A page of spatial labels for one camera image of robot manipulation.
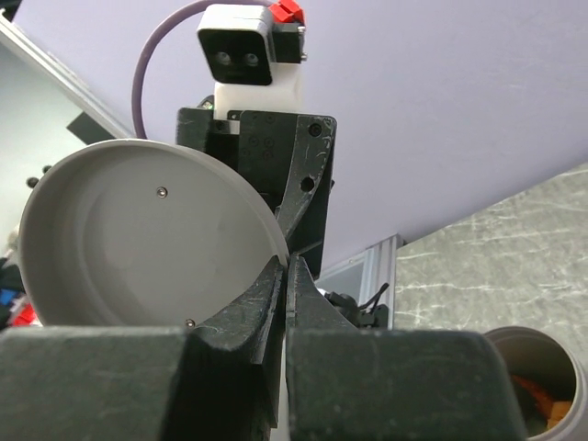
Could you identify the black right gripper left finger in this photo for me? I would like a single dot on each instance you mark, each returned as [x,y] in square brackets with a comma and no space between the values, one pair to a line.
[217,380]

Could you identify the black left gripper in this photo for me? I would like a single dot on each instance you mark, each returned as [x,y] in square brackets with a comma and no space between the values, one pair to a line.
[285,157]

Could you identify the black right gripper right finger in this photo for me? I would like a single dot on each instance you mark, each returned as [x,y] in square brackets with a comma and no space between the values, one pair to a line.
[350,384]

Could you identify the grey lid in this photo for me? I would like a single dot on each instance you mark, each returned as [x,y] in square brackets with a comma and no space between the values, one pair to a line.
[142,233]

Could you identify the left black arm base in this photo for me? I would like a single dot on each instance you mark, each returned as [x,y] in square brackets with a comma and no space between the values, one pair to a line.
[369,315]

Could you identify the grey cylindrical container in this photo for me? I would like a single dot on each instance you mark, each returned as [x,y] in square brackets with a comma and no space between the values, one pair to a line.
[550,382]

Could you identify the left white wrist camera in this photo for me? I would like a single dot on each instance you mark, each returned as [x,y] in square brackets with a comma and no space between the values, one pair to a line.
[254,54]

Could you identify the aluminium mounting rail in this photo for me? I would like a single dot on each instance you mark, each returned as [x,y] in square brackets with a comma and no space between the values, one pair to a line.
[362,275]

